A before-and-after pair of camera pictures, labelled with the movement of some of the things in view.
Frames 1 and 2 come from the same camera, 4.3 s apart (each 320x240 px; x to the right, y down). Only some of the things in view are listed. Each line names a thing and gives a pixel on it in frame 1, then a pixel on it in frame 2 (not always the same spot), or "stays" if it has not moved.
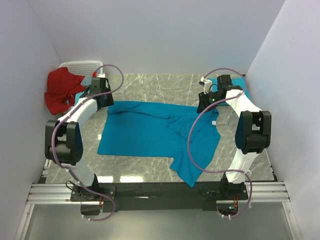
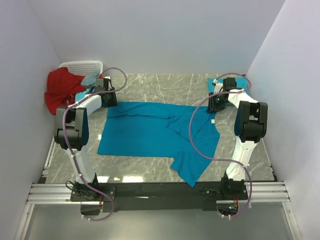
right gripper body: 208,98 -> 216,103
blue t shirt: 190,138 stays
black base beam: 159,196 stays
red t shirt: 62,86 stays
